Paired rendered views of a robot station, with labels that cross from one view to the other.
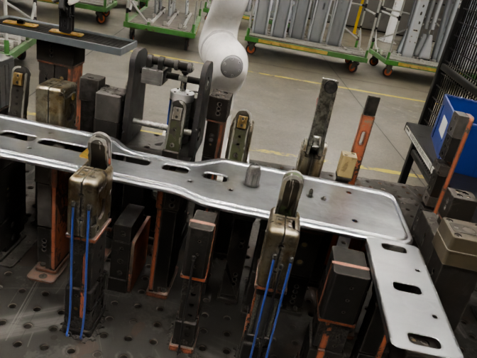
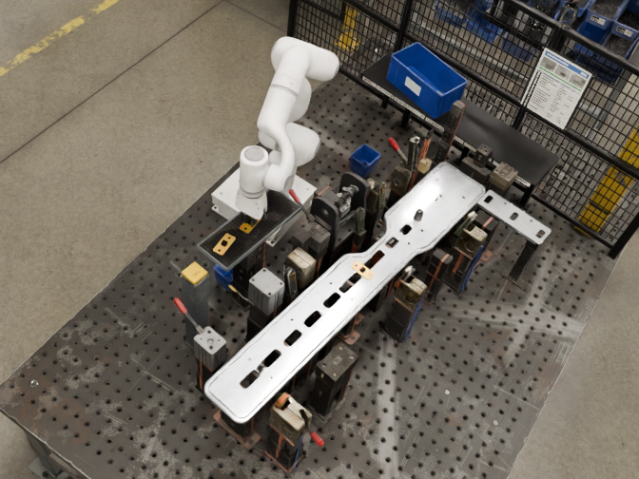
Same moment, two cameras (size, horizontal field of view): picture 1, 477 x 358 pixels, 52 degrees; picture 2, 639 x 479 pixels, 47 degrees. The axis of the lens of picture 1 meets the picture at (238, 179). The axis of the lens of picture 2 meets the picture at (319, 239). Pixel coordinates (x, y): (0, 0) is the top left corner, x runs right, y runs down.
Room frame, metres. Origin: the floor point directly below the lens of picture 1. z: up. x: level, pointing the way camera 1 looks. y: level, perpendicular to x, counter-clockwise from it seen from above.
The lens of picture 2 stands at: (0.34, 1.70, 3.14)
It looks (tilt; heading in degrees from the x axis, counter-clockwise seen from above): 53 degrees down; 300
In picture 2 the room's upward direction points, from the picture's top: 10 degrees clockwise
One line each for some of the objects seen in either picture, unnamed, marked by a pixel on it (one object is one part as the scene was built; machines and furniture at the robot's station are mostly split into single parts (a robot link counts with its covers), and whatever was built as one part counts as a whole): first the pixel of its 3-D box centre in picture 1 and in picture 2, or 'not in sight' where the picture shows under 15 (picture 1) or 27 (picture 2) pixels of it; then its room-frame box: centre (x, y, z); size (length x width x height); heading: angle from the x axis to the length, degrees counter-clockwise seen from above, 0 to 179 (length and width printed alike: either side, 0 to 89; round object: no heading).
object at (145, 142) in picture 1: (162, 150); (334, 231); (1.15, 0.20, 0.94); 0.18 x 0.13 x 0.49; 88
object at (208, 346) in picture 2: not in sight; (210, 365); (1.14, 0.90, 0.88); 0.11 x 0.10 x 0.36; 178
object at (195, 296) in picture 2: not in sight; (196, 310); (1.30, 0.79, 0.92); 0.08 x 0.08 x 0.44; 88
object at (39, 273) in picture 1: (57, 207); (342, 307); (0.95, 0.39, 0.84); 0.17 x 0.06 x 0.29; 178
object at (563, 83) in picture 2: not in sight; (555, 88); (0.81, -0.70, 1.30); 0.23 x 0.02 x 0.31; 178
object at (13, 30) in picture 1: (62, 34); (250, 226); (1.29, 0.53, 1.16); 0.37 x 0.14 x 0.02; 88
